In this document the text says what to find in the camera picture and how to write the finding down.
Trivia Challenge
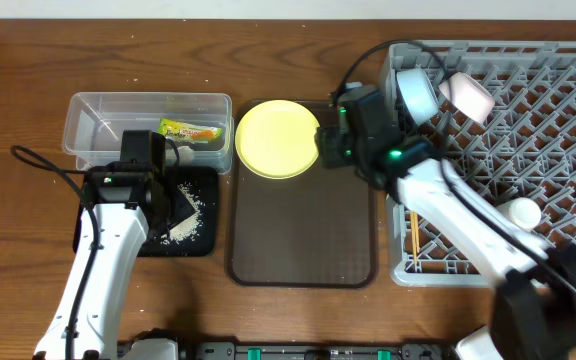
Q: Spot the yellow plate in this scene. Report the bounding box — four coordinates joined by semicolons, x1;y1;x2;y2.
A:
235;100;320;180

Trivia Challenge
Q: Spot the light blue bowl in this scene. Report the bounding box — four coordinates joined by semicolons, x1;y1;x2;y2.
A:
396;68;439;126

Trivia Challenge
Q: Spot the wooden chopstick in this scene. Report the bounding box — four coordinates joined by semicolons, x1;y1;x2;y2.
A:
411;211;420;264
410;211;419;262

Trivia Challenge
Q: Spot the pink bowl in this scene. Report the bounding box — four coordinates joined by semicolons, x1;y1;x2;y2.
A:
438;72;495;123

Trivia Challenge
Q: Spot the green orange snack wrapper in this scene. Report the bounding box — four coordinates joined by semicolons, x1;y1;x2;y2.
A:
158;118;223;144

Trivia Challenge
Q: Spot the white green cup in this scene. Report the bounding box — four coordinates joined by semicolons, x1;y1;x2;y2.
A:
496;197;542;231

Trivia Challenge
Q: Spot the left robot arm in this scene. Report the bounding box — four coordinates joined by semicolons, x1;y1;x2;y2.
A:
33;130;195;359

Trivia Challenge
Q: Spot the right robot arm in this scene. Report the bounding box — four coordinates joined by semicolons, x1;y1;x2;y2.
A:
315;85;576;359

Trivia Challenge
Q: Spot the grey plastic dishwasher rack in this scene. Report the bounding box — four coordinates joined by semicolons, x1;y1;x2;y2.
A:
379;40;576;289

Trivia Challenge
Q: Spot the dark brown serving tray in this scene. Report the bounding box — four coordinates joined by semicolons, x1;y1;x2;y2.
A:
225;99;380;290

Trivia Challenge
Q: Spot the black tray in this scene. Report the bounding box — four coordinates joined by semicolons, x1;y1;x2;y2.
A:
83;162;219;257

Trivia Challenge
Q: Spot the white rice pile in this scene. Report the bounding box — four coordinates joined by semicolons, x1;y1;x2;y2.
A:
161;183;204;245

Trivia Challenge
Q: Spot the clear plastic bin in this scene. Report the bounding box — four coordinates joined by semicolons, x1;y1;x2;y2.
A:
62;92;233;175

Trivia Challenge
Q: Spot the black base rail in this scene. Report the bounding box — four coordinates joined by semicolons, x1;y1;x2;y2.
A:
117;327;459;360

